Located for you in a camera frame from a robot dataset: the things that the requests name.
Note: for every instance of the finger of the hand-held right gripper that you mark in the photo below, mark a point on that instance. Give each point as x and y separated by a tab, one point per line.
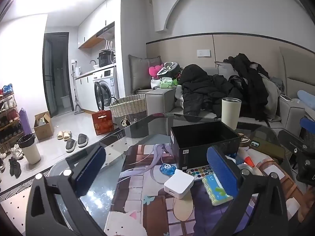
308	125
292	141

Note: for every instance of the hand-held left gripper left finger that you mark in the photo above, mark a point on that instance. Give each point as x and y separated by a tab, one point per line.
91	169

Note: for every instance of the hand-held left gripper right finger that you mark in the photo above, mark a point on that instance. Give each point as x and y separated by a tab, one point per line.
221	172

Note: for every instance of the green and blue sponge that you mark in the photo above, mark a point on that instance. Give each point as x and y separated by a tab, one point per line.
215	191

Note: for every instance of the remote with coloured buttons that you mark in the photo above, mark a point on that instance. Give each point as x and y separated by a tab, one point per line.
198	172

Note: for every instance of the silver round cap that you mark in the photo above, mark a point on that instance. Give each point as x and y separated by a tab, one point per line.
246	170

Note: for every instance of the white tube with orange tip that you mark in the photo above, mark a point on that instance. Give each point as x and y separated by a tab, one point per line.
249	159

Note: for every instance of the black cardboard box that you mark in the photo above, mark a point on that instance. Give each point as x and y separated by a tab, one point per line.
196	152

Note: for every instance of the white power adapter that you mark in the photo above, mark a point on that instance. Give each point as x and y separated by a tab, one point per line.
178	183

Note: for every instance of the blue plastic toy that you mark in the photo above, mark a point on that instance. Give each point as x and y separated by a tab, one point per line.
167	169

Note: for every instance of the phone on sofa arm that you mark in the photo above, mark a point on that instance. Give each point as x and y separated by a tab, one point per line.
286	97

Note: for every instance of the phone in olive case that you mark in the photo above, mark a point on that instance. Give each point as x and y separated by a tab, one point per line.
268	148

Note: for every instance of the light blue pillow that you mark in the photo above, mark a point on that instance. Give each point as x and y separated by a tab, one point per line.
306	98

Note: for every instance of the grey slipper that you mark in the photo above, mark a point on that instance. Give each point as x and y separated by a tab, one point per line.
70	145
83	140

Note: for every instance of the beige slipper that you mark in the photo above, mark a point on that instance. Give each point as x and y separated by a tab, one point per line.
67	135
60	136

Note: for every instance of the grey garment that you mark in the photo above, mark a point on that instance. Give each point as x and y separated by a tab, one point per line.
272	95

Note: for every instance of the red gift bag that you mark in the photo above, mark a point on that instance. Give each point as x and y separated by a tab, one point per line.
102	124

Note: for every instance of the white tumbler cup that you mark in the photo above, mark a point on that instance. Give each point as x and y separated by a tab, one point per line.
230	115

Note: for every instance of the brown cardboard box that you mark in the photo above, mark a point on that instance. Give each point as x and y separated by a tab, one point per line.
44	130

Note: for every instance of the white trash bin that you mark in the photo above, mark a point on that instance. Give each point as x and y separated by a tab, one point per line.
30	152

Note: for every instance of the black coat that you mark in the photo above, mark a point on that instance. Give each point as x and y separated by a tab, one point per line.
251	86

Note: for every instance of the wicker basket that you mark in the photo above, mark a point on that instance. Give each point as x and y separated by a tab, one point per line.
128	107

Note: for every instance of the pair of black shoes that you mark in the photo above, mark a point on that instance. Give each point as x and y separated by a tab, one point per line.
15	167

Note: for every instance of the pair of white sneakers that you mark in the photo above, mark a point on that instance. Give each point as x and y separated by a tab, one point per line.
16	152

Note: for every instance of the white kitchen counter cabinet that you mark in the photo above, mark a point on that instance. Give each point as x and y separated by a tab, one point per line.
85	91

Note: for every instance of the mop with stand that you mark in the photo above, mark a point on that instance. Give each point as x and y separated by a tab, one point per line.
75	91

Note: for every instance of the purple yoga mat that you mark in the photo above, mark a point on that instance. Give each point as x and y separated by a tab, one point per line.
25	123

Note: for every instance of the patterned floor rug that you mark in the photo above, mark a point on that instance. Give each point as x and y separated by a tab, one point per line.
14	201

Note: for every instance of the white washing machine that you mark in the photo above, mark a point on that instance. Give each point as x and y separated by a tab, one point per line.
108	88

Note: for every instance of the black puffer jacket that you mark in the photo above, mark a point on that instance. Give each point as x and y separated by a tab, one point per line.
196	88

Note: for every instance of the grey sofa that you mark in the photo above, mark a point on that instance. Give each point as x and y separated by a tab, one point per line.
160	100

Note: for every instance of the shoe rack with shoes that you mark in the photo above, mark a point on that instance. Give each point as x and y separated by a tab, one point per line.
8	118

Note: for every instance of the white kettle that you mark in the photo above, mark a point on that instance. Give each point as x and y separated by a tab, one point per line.
78	71

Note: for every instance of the dark glass door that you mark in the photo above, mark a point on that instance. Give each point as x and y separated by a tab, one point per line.
55	73

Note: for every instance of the green and white pouch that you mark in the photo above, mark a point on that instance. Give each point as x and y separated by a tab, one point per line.
167	83

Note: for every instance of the grey cushion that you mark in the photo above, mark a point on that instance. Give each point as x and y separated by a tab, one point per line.
140	73

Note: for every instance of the black kitchen appliance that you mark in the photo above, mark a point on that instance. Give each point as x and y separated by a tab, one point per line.
104	59

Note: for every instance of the black and white helmet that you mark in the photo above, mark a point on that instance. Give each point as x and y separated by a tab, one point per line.
168	68

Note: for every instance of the pink plush toy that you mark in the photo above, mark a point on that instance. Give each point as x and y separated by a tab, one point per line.
153	70

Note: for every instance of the white router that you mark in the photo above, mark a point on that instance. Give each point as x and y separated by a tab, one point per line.
110	49

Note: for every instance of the white wall socket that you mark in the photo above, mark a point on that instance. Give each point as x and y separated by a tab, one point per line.
203	53

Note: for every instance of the white wall cabinets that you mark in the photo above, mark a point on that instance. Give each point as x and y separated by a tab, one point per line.
98	22

